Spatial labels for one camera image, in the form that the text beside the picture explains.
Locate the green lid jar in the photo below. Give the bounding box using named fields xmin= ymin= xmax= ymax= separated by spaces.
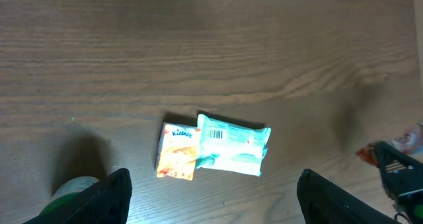
xmin=40 ymin=176 xmax=99 ymax=215

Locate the orange Kleenex tissue packet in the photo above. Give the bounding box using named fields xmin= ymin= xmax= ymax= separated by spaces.
xmin=155 ymin=123 xmax=201 ymax=181

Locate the red Top snack packet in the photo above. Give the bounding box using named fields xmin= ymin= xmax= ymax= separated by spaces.
xmin=356 ymin=122 xmax=422 ymax=167

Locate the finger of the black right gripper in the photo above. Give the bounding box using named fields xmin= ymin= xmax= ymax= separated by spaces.
xmin=375 ymin=141 xmax=422 ymax=214

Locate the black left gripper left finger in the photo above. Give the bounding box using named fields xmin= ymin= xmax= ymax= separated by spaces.
xmin=24 ymin=168 xmax=132 ymax=224

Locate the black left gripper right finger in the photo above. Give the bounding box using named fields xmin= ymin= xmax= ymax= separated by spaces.
xmin=297 ymin=168 xmax=396 ymax=224

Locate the mint green wipes packet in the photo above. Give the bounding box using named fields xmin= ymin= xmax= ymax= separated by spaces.
xmin=196 ymin=114 xmax=271 ymax=176

